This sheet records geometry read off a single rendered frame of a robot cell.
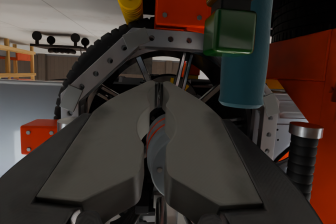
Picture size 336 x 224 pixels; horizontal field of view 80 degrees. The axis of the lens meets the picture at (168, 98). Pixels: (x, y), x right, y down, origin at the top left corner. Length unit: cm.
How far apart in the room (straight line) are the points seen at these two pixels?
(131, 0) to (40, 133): 37
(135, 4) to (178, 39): 13
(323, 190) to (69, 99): 78
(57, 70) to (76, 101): 1099
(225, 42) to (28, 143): 49
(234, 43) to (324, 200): 71
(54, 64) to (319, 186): 1128
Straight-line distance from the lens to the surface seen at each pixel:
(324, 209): 85
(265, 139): 60
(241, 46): 20
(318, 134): 37
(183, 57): 60
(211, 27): 20
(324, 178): 82
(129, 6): 51
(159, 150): 37
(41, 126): 55
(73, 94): 51
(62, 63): 1140
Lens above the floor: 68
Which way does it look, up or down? 7 degrees up
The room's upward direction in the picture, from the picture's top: 177 degrees counter-clockwise
